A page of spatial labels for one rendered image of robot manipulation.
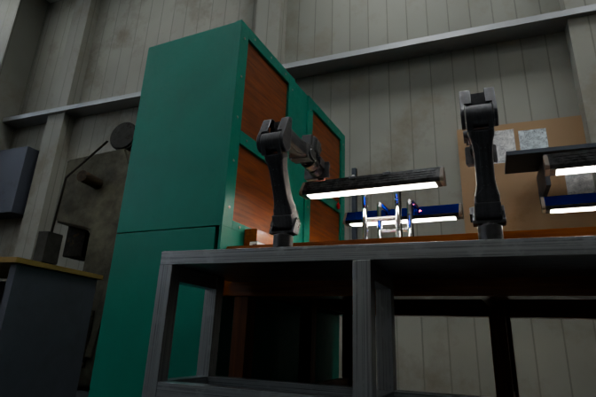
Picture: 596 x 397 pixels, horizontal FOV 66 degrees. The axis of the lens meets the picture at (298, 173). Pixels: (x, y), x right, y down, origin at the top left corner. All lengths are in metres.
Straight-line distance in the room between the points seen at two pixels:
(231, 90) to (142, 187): 0.57
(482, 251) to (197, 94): 1.43
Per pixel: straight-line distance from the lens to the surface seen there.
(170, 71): 2.31
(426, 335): 4.02
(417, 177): 1.89
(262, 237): 1.93
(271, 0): 5.62
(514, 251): 1.12
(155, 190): 2.06
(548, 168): 1.86
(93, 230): 4.37
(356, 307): 1.14
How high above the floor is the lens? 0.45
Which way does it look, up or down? 20 degrees up
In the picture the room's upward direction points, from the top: 2 degrees clockwise
